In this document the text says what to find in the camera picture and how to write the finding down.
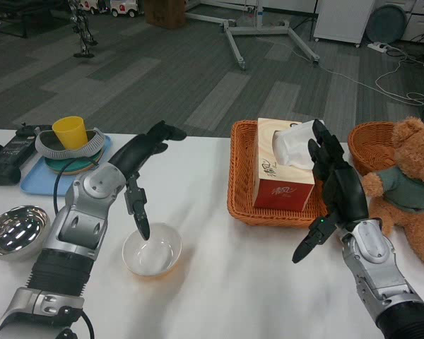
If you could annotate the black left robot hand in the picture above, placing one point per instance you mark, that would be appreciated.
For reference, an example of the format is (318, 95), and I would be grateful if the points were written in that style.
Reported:
(138, 148)

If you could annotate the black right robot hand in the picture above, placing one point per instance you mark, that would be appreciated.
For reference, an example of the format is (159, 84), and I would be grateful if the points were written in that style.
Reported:
(346, 194)

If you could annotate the white plastic bowl orange outside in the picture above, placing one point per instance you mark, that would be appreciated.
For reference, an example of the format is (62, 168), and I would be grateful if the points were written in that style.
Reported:
(162, 254)

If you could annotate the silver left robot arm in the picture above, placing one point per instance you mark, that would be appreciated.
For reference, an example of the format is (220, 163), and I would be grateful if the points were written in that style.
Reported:
(77, 226)

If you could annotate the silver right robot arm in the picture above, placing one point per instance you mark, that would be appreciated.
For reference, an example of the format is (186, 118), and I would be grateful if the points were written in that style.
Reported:
(374, 254)

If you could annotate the grey woven bowl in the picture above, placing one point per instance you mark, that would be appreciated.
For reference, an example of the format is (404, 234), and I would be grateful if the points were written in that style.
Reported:
(46, 146)

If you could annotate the shiny steel bowl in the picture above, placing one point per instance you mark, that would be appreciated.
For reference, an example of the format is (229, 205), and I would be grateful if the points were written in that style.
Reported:
(14, 229)

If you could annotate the round orange wicker basket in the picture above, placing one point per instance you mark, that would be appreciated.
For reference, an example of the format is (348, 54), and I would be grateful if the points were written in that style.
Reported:
(367, 148)

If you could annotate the red wood-print tissue box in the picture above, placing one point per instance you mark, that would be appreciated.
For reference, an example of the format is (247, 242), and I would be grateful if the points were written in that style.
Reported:
(282, 190)

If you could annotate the tan wooden plate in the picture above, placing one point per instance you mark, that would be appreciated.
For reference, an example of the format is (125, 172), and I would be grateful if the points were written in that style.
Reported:
(74, 172)

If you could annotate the yellow plastic cup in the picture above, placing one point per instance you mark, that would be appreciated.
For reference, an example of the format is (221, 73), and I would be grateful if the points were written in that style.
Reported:
(70, 134)

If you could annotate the brown teddy bear green shirt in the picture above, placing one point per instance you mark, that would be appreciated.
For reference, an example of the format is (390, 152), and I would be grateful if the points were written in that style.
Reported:
(410, 141)

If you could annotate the teal plate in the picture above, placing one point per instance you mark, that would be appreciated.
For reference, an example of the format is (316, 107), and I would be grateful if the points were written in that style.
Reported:
(56, 164)

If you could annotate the rectangular orange wicker basket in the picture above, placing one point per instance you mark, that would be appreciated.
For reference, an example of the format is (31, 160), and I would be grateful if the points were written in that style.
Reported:
(240, 176)

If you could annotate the light blue tray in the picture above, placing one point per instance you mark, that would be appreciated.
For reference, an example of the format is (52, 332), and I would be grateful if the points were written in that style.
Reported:
(35, 180)

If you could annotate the black controller device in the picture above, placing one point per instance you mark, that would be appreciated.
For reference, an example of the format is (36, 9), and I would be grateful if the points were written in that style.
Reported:
(21, 144)

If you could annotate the silver black humanoid robot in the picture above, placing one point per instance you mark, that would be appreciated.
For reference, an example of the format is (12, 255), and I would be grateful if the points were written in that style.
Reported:
(81, 28)

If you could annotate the brown cardboard box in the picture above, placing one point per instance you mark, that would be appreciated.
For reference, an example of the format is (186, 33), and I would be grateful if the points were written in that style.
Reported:
(164, 14)

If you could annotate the white toy car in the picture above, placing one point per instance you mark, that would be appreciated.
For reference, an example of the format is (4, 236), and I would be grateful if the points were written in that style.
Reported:
(93, 6)
(127, 8)

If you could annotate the white power strip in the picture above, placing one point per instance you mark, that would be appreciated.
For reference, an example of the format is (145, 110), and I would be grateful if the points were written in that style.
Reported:
(378, 46)

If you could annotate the white rolling cabinet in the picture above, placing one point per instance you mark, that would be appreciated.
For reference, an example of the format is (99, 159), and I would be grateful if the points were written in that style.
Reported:
(342, 21)

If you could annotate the grey round disc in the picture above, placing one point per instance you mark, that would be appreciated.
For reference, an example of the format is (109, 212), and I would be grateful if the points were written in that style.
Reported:
(387, 23)

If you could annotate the white drawer cabinet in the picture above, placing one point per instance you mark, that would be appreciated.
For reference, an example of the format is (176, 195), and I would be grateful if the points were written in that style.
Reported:
(420, 17)

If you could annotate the white wheeled lift frame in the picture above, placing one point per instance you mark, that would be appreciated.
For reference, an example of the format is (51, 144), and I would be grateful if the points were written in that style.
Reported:
(233, 39)

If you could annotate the black bench frame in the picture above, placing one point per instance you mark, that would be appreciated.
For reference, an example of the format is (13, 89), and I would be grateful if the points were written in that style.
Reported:
(17, 17)

